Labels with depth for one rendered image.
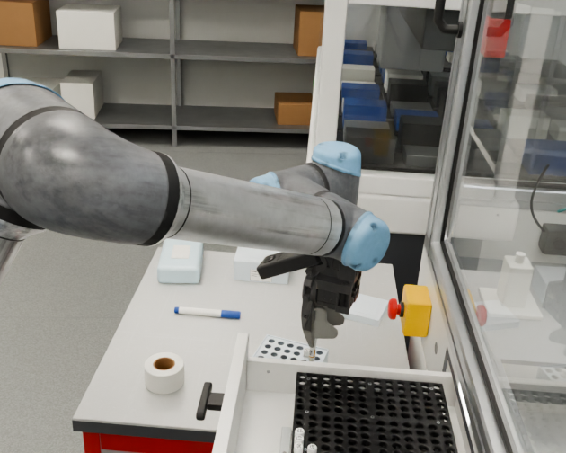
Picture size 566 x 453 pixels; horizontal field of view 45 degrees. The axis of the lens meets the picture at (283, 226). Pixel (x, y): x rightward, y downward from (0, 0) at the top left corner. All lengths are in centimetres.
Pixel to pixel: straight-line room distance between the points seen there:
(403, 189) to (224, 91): 350
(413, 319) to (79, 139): 79
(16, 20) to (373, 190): 341
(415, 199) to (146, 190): 114
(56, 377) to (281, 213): 188
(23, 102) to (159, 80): 440
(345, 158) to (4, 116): 50
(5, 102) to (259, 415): 61
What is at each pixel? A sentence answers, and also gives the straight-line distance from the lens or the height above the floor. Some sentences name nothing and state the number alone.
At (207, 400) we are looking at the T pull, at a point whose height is 91.
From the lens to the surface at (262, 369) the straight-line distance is 110.
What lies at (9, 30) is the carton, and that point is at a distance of 477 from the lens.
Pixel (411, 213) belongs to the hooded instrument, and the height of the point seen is 86.
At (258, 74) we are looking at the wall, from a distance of 506.
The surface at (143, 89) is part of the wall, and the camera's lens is 513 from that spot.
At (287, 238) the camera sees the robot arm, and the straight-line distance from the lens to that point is 79.
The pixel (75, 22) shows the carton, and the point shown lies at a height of 79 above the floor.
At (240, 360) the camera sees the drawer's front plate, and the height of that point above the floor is 93.
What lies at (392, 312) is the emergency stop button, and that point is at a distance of 128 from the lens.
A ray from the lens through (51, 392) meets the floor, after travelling 252.
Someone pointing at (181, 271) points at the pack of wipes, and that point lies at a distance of 154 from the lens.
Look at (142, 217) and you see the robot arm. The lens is 65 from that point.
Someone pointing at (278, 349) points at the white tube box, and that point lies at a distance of 130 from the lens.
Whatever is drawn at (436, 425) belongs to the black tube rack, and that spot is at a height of 90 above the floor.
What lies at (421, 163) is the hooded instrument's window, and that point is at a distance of 170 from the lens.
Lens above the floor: 155
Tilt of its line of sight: 26 degrees down
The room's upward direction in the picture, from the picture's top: 3 degrees clockwise
